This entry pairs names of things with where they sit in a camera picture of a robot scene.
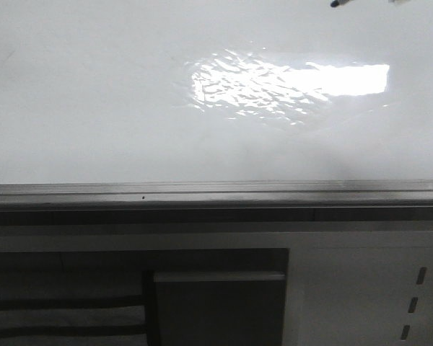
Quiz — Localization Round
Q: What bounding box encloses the white perforated metal panel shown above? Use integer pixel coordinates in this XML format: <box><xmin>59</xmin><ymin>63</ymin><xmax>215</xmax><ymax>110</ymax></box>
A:
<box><xmin>297</xmin><ymin>247</ymin><xmax>433</xmax><ymax>345</ymax></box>

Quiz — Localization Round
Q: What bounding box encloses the grey box under table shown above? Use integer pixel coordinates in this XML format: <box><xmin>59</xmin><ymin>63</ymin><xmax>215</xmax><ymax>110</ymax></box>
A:
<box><xmin>154</xmin><ymin>271</ymin><xmax>286</xmax><ymax>345</ymax></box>

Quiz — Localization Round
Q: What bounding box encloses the black slatted chair frame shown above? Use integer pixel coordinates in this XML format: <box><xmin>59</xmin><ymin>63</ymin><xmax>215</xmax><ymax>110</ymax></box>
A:
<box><xmin>0</xmin><ymin>252</ymin><xmax>162</xmax><ymax>345</ymax></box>

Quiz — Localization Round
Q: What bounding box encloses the white whiteboard with aluminium frame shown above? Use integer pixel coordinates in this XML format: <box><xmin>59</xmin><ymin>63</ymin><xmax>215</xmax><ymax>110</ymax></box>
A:
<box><xmin>0</xmin><ymin>1</ymin><xmax>433</xmax><ymax>210</ymax></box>

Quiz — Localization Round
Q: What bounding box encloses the white marker with black tip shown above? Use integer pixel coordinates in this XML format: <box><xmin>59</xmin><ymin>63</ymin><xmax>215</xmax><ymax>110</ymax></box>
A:
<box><xmin>330</xmin><ymin>0</ymin><xmax>352</xmax><ymax>8</ymax></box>

